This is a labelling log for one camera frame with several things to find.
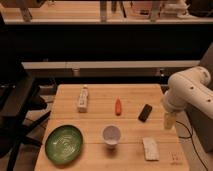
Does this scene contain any black cable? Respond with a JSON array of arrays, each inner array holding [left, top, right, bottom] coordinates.
[[175, 119, 209, 171]]

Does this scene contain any white ceramic cup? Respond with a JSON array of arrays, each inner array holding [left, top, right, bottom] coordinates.
[[102, 125, 121, 149]]

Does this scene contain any orange toy carrot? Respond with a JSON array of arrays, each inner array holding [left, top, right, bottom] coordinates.
[[115, 98, 122, 116]]

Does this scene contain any green ceramic plate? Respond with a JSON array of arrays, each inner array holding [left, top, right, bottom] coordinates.
[[45, 125, 83, 165]]

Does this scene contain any white rectangular sponge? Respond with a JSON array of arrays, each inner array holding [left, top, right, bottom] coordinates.
[[143, 137, 159, 161]]

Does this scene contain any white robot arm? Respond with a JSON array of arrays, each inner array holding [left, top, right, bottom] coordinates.
[[161, 66, 213, 130]]

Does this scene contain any black rectangular remote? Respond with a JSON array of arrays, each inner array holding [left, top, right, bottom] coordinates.
[[138, 104, 152, 122]]

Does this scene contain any black office chair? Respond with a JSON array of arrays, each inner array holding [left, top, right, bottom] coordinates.
[[0, 62, 50, 171]]

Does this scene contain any grey chair back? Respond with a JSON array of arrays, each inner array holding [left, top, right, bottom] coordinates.
[[184, 43, 213, 154]]

